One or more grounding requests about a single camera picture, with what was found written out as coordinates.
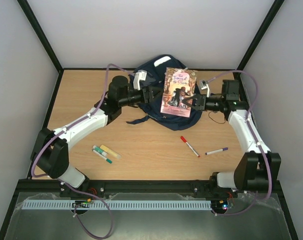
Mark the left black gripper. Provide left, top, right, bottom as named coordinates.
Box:
left=120, top=85, right=165, bottom=107

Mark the pink illustrated paperback book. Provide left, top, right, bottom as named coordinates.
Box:
left=160, top=67, right=198, bottom=118

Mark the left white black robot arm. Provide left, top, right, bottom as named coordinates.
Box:
left=31, top=75, right=164, bottom=189

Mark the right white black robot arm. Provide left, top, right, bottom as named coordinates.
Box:
left=182, top=80, right=281, bottom=196

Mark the red capped marker pen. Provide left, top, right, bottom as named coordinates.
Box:
left=180, top=136, right=201, bottom=158

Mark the purple capped marker pen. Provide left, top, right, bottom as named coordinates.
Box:
left=204, top=147, right=229, bottom=156

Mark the yellow highlighter pen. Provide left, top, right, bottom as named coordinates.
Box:
left=100, top=144, right=121, bottom=159

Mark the green white glue stick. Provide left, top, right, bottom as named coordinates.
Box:
left=92, top=145, right=108, bottom=157

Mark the green capped marker pen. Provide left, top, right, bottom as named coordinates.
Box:
left=92, top=149, right=113, bottom=164

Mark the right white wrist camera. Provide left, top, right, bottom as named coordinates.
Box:
left=199, top=80, right=211, bottom=98

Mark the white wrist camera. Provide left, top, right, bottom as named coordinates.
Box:
left=133, top=70, right=147, bottom=91
left=199, top=80, right=211, bottom=98

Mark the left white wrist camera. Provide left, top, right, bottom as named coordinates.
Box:
left=133, top=70, right=147, bottom=91

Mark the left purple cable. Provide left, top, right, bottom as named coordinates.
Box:
left=31, top=63, right=137, bottom=240

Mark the light blue slotted cable duct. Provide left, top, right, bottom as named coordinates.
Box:
left=21, top=199, right=212, bottom=211

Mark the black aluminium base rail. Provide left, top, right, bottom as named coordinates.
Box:
left=16, top=178, right=282, bottom=198

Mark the black enclosure frame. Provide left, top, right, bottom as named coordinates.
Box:
left=0, top=0, right=298, bottom=240

